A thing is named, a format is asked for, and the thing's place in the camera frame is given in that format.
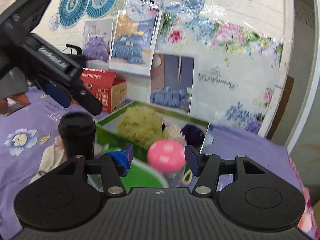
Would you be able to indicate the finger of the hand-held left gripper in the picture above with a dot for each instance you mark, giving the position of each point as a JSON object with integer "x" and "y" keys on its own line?
{"x": 58, "y": 96}
{"x": 88, "y": 101}

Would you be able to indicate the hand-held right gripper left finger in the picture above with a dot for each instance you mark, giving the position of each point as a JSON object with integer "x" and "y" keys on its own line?
{"x": 120, "y": 158}

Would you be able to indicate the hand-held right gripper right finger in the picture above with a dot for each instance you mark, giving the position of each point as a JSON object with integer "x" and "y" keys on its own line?
{"x": 192, "y": 160}

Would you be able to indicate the dark navy velvet scrunchie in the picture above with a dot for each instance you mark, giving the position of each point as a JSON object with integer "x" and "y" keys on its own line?
{"x": 193, "y": 135}

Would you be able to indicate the green cardboard box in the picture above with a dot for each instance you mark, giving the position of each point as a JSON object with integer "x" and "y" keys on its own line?
{"x": 110, "y": 135}

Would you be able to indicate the glass bottle with pink lid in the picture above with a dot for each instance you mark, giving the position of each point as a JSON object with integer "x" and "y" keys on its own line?
{"x": 165, "y": 156}

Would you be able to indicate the olive green mesh bath pouf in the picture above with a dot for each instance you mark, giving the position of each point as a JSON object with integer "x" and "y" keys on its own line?
{"x": 140, "y": 125}

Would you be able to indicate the person's left hand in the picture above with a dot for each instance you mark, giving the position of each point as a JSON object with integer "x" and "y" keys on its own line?
{"x": 17, "y": 100}

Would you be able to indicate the red carton box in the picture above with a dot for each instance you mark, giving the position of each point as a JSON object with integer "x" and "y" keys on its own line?
{"x": 110, "y": 90}

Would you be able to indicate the green pouch with white trim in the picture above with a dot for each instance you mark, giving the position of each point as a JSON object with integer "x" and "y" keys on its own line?
{"x": 145, "y": 175}

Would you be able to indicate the black cup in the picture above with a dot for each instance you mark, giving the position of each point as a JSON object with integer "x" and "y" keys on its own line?
{"x": 77, "y": 135}

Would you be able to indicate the black speaker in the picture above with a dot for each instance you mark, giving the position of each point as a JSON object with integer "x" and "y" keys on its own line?
{"x": 76, "y": 55}

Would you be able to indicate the purple floral bedsheet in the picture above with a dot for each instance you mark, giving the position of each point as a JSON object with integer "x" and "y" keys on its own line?
{"x": 250, "y": 152}

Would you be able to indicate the purple bedding poster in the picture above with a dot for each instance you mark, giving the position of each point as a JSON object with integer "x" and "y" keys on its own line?
{"x": 96, "y": 40}

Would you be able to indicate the light blue bedding poster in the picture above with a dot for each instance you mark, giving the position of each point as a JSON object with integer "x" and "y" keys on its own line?
{"x": 135, "y": 45}

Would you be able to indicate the striped blue bedding poster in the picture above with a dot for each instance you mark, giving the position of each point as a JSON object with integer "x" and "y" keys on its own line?
{"x": 172, "y": 80}

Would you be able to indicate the floral plastic bedding bag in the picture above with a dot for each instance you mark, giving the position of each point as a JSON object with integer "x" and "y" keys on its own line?
{"x": 225, "y": 55}

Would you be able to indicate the white paper fan decal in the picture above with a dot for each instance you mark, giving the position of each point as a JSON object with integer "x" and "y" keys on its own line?
{"x": 143, "y": 3}

